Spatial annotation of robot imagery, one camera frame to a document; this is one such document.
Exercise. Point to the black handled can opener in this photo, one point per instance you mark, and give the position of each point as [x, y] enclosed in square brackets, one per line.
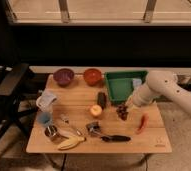
[93, 129]

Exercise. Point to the red bowl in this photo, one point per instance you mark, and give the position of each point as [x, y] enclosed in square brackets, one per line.
[92, 76]

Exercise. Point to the wooden folding table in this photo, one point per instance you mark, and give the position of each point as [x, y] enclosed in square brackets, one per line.
[143, 131]

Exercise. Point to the purple bowl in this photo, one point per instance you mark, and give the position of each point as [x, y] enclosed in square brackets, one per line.
[63, 76]

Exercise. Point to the peach apple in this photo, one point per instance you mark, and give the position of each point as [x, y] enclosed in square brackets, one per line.
[96, 110]

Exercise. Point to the red chili pepper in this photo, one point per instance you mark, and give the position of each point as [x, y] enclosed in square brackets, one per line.
[143, 125]

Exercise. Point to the black chair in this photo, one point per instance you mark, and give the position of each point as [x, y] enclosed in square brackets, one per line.
[11, 85]

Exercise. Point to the dark red grape bunch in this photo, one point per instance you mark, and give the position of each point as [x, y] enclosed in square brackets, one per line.
[122, 111]

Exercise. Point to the metal fork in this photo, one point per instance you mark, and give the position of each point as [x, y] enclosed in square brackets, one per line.
[65, 119]

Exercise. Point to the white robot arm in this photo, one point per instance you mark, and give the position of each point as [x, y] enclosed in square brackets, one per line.
[160, 83]

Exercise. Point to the green plastic tray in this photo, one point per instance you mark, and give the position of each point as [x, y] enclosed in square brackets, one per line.
[120, 84]

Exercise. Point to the blue cup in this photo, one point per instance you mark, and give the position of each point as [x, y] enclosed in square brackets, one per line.
[44, 119]

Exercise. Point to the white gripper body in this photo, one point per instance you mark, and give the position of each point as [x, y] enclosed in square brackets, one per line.
[129, 104]

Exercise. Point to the blue sponge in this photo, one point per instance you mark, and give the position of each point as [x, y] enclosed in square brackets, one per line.
[136, 82]

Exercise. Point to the metal measuring cup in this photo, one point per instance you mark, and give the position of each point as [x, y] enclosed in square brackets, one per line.
[52, 133]

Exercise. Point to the yellow banana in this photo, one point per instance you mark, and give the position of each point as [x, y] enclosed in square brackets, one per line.
[70, 143]

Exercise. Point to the white folded cloth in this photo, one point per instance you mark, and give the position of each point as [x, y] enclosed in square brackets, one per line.
[45, 101]

